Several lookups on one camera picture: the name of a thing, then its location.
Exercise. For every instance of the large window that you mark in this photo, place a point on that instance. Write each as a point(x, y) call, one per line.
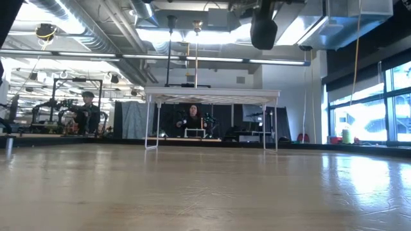
point(363, 118)

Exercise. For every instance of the black candlestick holder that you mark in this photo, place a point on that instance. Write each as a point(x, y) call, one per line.
point(169, 57)

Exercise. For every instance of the red container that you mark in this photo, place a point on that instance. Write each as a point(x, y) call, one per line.
point(335, 140)

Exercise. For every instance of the person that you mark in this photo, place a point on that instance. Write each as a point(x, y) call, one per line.
point(88, 117)
point(193, 122)

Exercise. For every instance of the long ceiling light fixture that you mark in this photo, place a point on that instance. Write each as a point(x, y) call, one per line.
point(212, 59)

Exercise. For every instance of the black gantry frame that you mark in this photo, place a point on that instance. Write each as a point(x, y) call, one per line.
point(100, 96)

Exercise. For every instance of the silver post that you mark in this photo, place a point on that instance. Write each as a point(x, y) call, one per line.
point(9, 146)

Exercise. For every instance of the grey curtain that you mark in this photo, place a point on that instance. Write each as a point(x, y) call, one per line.
point(135, 120)

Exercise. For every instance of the gold candlestick holder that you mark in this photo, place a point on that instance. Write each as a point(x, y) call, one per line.
point(196, 64)

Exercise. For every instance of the black aluminium table frame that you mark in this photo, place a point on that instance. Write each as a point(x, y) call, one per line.
point(96, 141)

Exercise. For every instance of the black background robot arm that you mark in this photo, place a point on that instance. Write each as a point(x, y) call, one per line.
point(64, 104)

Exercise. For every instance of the green bottle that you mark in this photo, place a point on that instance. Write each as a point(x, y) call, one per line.
point(346, 136)

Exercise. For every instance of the black crossbar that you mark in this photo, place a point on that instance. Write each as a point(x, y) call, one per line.
point(187, 85)

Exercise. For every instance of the wooden background table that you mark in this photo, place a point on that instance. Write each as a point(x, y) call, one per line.
point(192, 139)

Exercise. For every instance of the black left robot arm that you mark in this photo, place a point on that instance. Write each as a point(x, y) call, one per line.
point(6, 13)

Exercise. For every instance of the black ceiling spotlight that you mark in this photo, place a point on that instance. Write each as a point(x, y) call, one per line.
point(114, 79)

